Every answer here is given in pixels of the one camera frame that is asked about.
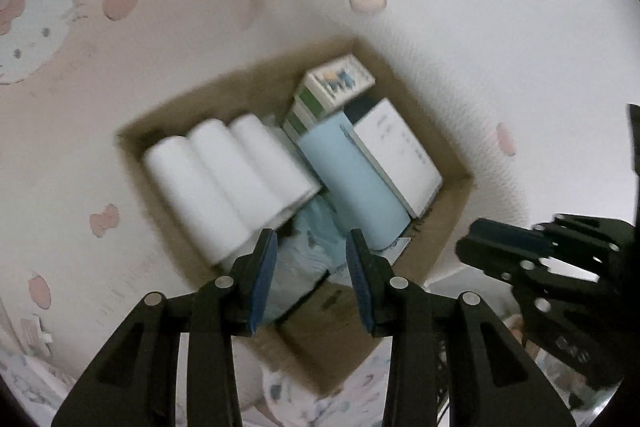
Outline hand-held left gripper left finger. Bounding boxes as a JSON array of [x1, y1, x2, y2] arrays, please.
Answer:
[[51, 228, 278, 427]]

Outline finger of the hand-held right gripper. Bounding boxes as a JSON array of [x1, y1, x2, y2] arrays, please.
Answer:
[[456, 232, 598, 348], [470, 213, 636, 280]]

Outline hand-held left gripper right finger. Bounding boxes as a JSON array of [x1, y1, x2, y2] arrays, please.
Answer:
[[346, 228, 573, 427]]

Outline brown cardboard box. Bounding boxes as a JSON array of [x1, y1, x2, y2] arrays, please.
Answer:
[[116, 37, 476, 395]]

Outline white paper roll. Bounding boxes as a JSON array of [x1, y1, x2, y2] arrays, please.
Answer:
[[142, 136, 253, 267], [229, 113, 323, 228], [189, 118, 286, 228]]

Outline blue plastic packet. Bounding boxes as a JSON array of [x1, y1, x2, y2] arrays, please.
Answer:
[[260, 197, 351, 328]]

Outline light blue cylinder bottle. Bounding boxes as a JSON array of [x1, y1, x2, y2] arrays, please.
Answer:
[[297, 114, 413, 253]]

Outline white blue printed cloth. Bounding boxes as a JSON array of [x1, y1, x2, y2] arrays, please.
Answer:
[[240, 337, 396, 427]]

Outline white flat box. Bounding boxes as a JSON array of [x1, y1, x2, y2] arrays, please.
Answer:
[[345, 97, 445, 219]]

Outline green white box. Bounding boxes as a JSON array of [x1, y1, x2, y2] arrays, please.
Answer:
[[282, 87, 321, 142]]

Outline small printed box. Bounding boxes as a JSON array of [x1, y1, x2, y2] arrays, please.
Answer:
[[300, 54, 376, 112]]

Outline pink cat printed blanket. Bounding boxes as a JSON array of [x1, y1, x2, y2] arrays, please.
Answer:
[[0, 0, 640, 427]]

